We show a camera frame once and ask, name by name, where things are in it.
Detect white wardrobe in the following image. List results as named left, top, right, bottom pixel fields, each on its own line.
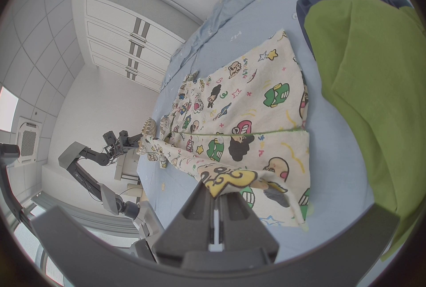
left=84, top=0, right=203, bottom=93

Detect green shorts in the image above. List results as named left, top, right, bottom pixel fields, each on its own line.
left=304, top=0, right=426, bottom=263

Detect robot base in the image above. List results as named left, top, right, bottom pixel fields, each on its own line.
left=128, top=201, right=167, bottom=263

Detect pale blue quilt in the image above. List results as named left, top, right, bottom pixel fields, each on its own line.
left=160, top=0, right=312, bottom=90

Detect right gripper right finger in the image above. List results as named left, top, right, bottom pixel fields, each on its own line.
left=218, top=192, right=279, bottom=266

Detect bed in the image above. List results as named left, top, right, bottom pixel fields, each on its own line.
left=136, top=0, right=420, bottom=266

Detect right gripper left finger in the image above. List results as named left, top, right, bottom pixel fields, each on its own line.
left=154, top=182, right=218, bottom=268

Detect white printed pyjama top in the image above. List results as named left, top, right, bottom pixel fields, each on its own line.
left=138, top=29, right=315, bottom=233

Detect round woven basket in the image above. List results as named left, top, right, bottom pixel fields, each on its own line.
left=138, top=117, right=157, bottom=155

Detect white cassette air conditioner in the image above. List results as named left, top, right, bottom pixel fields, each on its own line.
left=17, top=117, right=43, bottom=165

